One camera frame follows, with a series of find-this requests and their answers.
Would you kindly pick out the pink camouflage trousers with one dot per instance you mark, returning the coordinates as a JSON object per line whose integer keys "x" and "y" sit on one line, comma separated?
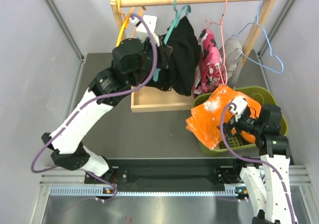
{"x": 210, "y": 71}

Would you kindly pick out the black trousers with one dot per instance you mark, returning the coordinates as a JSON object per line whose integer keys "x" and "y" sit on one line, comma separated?
{"x": 180, "y": 73}

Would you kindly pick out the pink wire hanger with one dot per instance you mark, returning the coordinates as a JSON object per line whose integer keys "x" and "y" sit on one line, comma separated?
{"x": 223, "y": 47}

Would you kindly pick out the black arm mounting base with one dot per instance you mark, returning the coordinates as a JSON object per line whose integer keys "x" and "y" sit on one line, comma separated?
{"x": 215, "y": 175}

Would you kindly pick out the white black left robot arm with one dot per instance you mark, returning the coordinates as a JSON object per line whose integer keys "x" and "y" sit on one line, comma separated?
{"x": 133, "y": 61}

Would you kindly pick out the grey trousers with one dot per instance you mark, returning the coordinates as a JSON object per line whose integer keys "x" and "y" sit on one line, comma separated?
{"x": 234, "y": 60}

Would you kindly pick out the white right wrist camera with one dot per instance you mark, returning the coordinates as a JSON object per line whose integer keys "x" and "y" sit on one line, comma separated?
{"x": 237, "y": 107}

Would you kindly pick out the teal plastic hanger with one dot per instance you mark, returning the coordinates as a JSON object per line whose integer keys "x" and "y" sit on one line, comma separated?
{"x": 174, "y": 24}

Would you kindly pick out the orange plastic hanger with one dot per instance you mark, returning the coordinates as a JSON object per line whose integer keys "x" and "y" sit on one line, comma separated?
{"x": 125, "y": 23}

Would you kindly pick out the blue wire hanger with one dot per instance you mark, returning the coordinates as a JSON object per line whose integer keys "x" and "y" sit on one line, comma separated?
{"x": 269, "y": 47}

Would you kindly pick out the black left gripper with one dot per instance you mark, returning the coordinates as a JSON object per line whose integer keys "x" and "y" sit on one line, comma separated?
{"x": 163, "y": 53}

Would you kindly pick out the wooden clothes rack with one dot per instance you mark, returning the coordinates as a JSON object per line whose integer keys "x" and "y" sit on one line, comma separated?
{"x": 152, "y": 100}

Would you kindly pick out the orange white trousers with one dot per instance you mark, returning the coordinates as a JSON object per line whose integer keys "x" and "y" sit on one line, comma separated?
{"x": 205, "y": 118}

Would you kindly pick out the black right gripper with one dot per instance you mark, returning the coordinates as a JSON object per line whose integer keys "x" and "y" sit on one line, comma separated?
{"x": 228, "y": 126}

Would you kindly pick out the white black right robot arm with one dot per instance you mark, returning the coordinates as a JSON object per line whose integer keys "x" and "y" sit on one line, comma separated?
{"x": 267, "y": 177}

